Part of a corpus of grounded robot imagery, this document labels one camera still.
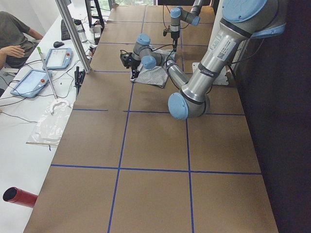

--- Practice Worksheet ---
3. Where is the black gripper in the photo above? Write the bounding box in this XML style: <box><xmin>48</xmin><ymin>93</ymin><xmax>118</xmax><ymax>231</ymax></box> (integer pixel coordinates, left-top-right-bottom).
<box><xmin>172</xmin><ymin>38</ymin><xmax>178</xmax><ymax>57</ymax></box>
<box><xmin>128</xmin><ymin>58</ymin><xmax>141</xmax><ymax>80</ymax></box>

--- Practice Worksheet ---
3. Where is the striped polo shirt white collar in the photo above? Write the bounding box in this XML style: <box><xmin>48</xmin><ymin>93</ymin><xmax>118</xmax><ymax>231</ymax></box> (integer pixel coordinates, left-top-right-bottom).
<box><xmin>130</xmin><ymin>49</ymin><xmax>175</xmax><ymax>88</ymax></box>

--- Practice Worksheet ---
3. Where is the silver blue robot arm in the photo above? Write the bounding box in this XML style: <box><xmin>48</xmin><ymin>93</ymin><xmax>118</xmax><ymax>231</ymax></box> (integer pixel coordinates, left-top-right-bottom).
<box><xmin>120</xmin><ymin>0</ymin><xmax>288</xmax><ymax>119</ymax></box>
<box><xmin>168</xmin><ymin>0</ymin><xmax>204</xmax><ymax>52</ymax></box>

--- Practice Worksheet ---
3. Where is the black clamp tool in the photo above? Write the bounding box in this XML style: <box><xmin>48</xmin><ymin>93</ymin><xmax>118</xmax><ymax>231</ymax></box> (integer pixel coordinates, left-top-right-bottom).
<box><xmin>74</xmin><ymin>67</ymin><xmax>86</xmax><ymax>98</ymax></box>

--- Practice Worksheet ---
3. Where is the upper blue teach pendant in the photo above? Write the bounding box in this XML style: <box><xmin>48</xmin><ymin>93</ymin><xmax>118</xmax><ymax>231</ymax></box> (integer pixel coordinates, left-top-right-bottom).
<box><xmin>45</xmin><ymin>48</ymin><xmax>72</xmax><ymax>70</ymax></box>

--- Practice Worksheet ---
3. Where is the blue teach pendant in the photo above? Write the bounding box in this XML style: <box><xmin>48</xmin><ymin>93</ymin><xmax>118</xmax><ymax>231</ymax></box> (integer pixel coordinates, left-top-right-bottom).
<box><xmin>10</xmin><ymin>69</ymin><xmax>49</xmax><ymax>98</ymax></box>
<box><xmin>45</xmin><ymin>48</ymin><xmax>72</xmax><ymax>70</ymax></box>

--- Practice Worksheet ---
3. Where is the black keyboard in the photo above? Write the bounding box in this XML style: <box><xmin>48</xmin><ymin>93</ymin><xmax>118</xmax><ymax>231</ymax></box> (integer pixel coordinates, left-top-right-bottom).
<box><xmin>60</xmin><ymin>19</ymin><xmax>70</xmax><ymax>41</ymax></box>

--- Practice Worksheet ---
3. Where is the black computer mouse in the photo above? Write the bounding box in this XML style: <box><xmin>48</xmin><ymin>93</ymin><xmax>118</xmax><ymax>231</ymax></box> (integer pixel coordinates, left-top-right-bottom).
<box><xmin>53</xmin><ymin>41</ymin><xmax>64</xmax><ymax>48</ymax></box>

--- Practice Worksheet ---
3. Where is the metal reacher grabber stick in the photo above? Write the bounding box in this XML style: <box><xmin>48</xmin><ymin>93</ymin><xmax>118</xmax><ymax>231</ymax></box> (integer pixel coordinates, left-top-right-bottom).
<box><xmin>36</xmin><ymin>46</ymin><xmax>58</xmax><ymax>101</ymax></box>

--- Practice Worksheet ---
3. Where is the clear plastic bag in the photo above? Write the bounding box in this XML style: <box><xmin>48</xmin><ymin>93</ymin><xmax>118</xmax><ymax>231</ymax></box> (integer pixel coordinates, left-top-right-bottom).
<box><xmin>26</xmin><ymin>99</ymin><xmax>72</xmax><ymax>147</ymax></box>

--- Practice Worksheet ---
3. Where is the lower blue teach pendant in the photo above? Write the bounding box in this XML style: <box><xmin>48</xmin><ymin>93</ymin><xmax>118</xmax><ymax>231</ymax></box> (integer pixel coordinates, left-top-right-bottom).
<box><xmin>10</xmin><ymin>69</ymin><xmax>49</xmax><ymax>98</ymax></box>

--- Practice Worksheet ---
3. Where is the seated person grey shirt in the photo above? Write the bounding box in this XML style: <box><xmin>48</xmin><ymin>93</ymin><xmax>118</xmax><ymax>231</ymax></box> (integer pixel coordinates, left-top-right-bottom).
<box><xmin>0</xmin><ymin>11</ymin><xmax>43</xmax><ymax>68</ymax></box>

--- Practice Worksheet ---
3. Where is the red cylinder bottle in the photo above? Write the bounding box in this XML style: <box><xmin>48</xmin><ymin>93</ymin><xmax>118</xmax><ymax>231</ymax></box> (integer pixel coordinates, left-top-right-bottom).
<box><xmin>2</xmin><ymin>187</ymin><xmax>38</xmax><ymax>208</ymax></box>

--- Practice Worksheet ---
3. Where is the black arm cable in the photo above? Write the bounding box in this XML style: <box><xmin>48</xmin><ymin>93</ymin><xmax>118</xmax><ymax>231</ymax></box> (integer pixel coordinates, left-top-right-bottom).
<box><xmin>162</xmin><ymin>3</ymin><xmax>195</xmax><ymax>31</ymax></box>
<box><xmin>120</xmin><ymin>45</ymin><xmax>178</xmax><ymax>71</ymax></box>

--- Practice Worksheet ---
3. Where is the aluminium frame post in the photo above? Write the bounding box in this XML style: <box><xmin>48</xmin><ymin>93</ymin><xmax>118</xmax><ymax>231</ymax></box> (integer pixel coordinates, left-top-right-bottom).
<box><xmin>55</xmin><ymin>0</ymin><xmax>92</xmax><ymax>74</ymax></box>

